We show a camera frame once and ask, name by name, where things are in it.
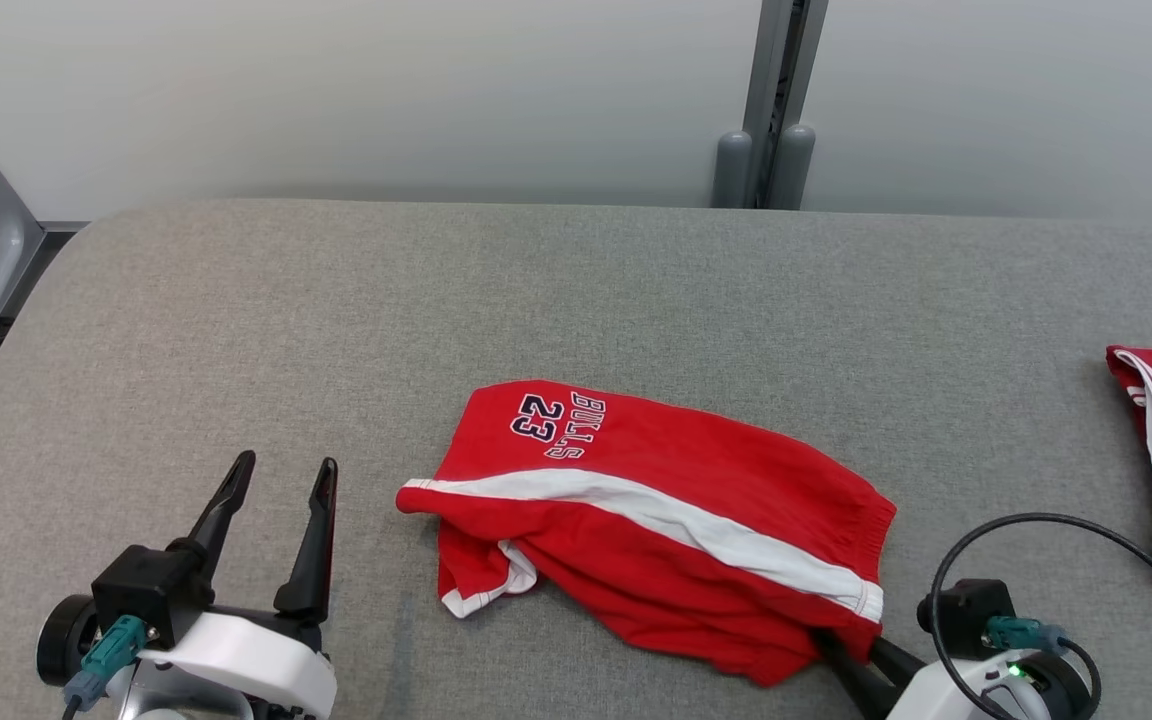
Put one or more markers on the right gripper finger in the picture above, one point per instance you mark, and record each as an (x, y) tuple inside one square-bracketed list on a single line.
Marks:
[(898, 665), (856, 685)]

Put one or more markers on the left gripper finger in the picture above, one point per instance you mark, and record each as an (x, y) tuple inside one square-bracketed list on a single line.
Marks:
[(221, 510), (311, 560)]

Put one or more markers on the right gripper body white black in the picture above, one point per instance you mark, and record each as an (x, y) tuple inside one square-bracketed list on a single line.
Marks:
[(956, 695)]

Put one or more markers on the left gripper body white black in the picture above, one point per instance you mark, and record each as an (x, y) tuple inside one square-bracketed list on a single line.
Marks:
[(256, 665)]

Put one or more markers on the red shorts white stripe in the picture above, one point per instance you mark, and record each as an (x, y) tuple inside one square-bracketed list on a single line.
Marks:
[(716, 450)]

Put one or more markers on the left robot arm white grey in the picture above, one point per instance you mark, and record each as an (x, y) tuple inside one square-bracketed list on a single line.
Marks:
[(176, 697)]

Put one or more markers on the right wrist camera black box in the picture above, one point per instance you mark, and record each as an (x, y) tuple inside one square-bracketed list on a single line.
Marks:
[(966, 615)]

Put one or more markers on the grey metal partition post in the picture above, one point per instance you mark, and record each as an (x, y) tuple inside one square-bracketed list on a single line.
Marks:
[(766, 80)]

